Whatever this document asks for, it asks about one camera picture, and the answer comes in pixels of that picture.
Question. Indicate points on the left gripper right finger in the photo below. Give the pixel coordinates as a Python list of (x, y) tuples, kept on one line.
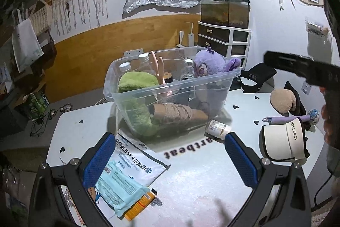
[(245, 160)]

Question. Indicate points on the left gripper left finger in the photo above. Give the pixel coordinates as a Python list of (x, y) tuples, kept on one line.
[(95, 159)]

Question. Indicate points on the tan rope cardboard spool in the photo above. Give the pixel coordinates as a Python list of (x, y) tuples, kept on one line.
[(177, 114)]

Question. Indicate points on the pink bunny ear fan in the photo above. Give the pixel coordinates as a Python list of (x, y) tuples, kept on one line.
[(157, 65)]

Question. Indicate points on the teal wipes packet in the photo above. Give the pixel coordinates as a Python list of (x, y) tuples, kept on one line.
[(118, 190)]

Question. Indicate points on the cream sun visor hat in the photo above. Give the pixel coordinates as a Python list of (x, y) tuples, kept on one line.
[(284, 142)]

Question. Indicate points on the white pet wipes pouch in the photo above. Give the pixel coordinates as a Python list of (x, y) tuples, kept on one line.
[(136, 160)]

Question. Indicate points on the beige plush toy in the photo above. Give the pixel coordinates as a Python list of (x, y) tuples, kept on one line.
[(283, 100)]

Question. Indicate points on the white pill bottle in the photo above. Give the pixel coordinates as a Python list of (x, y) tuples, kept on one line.
[(217, 130)]

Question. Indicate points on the cartoon printed packet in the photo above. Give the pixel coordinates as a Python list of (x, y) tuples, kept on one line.
[(81, 207)]

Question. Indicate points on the black cap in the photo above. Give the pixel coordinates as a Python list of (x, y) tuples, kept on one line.
[(259, 74)]

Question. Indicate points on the orange tube bottle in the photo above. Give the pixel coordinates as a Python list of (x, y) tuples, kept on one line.
[(140, 205)]

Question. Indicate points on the green plush towel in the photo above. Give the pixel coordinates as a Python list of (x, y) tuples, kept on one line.
[(134, 106)]

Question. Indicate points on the clear plastic storage bin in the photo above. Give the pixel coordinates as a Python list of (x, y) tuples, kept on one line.
[(173, 91)]

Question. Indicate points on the white drawer unit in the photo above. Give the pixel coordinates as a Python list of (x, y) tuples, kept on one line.
[(228, 41)]

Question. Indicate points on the purple plush toy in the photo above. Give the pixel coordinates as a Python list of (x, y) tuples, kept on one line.
[(216, 74)]

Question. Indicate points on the clear plastic bottle left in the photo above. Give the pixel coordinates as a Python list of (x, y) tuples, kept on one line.
[(125, 67)]

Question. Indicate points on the clear plastic bottle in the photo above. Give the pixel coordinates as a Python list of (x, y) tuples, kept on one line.
[(187, 72), (144, 64), (125, 67)]

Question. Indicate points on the clear plastic bottle middle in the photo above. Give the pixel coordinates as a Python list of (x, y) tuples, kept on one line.
[(144, 64)]

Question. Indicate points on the clear plastic bottle right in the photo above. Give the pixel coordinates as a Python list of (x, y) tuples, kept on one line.
[(187, 72)]

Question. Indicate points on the glass terrarium tank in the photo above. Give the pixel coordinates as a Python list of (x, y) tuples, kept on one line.
[(232, 13)]

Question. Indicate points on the white tote bag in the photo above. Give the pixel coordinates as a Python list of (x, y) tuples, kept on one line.
[(26, 47)]

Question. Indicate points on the purple handled brush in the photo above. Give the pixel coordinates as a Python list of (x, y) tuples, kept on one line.
[(312, 117)]

